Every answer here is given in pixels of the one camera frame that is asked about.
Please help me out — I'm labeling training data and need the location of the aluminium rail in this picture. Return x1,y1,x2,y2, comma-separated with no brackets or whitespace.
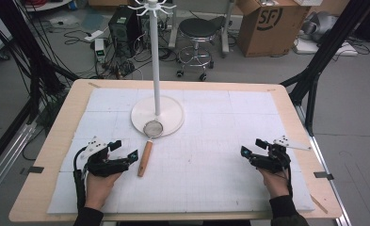
0,121,39,206
294,105,354,226

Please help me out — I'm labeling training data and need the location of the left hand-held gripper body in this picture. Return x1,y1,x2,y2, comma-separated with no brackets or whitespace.
80,136,134,177

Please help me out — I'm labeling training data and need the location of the tangle of floor cables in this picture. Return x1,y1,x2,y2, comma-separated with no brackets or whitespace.
63,27,178,80

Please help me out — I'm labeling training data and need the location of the thin wooden strip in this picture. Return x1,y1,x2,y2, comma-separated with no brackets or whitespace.
309,194,330,216

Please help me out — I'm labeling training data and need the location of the white hook stand rack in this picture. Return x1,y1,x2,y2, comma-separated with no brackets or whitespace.
127,0,186,137

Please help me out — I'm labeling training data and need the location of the mesh strainer with wooden handle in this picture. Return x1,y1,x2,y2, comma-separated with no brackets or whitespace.
137,120,165,178

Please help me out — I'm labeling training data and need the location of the small white power device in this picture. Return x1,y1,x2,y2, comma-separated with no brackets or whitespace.
93,38,107,64

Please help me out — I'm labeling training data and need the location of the black frame stand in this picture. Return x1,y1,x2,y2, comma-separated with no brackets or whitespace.
280,0,370,137
0,0,81,126

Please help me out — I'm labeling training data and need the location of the black round stool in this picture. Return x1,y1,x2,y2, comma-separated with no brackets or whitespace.
175,16,227,83

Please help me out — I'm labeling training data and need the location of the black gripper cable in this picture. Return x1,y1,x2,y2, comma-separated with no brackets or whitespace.
280,165,295,199
72,146,87,211

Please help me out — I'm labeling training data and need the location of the person's left hand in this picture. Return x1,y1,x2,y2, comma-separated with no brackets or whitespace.
84,170,124,211

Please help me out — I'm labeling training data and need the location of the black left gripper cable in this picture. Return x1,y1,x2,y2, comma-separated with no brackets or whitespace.
72,146,87,211

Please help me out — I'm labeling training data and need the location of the black computer tower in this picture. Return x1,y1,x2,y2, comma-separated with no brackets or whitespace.
107,5,143,59

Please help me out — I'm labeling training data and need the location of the cardboard box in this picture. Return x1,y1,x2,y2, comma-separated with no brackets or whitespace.
236,0,312,58

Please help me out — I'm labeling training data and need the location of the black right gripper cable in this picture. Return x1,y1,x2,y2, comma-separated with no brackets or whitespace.
280,165,295,199

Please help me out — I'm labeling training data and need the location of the black tape piece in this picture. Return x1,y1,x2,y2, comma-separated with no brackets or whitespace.
19,166,45,176
313,170,335,181

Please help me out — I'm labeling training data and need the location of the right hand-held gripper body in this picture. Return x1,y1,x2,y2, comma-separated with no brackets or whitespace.
249,135,313,174

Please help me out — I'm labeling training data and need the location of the person's right hand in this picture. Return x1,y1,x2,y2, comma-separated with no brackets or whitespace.
257,168,291,200

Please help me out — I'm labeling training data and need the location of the white grid mat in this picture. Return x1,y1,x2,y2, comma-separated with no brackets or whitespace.
46,87,316,215

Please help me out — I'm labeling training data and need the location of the white power strip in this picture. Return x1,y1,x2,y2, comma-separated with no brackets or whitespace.
84,29,105,43

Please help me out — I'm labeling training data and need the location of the grey bag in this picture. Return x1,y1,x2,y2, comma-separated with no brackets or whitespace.
300,10,340,42

